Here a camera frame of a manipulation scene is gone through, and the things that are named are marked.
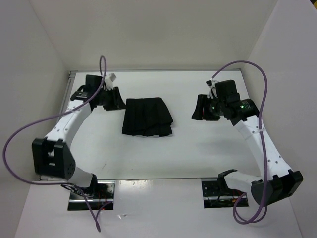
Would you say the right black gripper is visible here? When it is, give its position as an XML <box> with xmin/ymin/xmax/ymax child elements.
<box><xmin>191</xmin><ymin>94</ymin><xmax>225</xmax><ymax>120</ymax></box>

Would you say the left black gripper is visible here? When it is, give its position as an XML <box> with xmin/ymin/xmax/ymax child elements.
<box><xmin>96</xmin><ymin>87</ymin><xmax>127</xmax><ymax>112</ymax></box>

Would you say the black skirt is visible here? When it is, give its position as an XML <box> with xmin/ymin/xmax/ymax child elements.
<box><xmin>122</xmin><ymin>97</ymin><xmax>173</xmax><ymax>137</ymax></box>

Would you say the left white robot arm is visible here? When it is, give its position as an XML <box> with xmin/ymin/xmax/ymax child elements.
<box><xmin>32</xmin><ymin>73</ymin><xmax>126</xmax><ymax>198</ymax></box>

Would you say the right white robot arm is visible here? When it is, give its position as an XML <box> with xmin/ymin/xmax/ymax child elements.
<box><xmin>192</xmin><ymin>80</ymin><xmax>303</xmax><ymax>206</ymax></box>

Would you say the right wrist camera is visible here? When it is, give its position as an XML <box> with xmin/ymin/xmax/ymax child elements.
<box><xmin>206</xmin><ymin>79</ymin><xmax>218</xmax><ymax>99</ymax></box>

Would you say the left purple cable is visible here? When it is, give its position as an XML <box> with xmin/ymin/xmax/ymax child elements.
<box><xmin>2</xmin><ymin>55</ymin><xmax>107</xmax><ymax>233</ymax></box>

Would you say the purple cable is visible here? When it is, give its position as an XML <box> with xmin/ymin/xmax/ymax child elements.
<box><xmin>2</xmin><ymin>55</ymin><xmax>107</xmax><ymax>233</ymax></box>
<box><xmin>209</xmin><ymin>60</ymin><xmax>269</xmax><ymax>225</ymax></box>

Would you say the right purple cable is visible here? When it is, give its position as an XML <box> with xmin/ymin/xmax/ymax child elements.
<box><xmin>209</xmin><ymin>60</ymin><xmax>269</xmax><ymax>225</ymax></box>

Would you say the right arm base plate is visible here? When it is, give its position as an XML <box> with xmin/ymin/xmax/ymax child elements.
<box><xmin>201</xmin><ymin>178</ymin><xmax>243</xmax><ymax>209</ymax></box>

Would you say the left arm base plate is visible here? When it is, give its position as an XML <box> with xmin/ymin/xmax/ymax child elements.
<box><xmin>67</xmin><ymin>180</ymin><xmax>115</xmax><ymax>211</ymax></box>

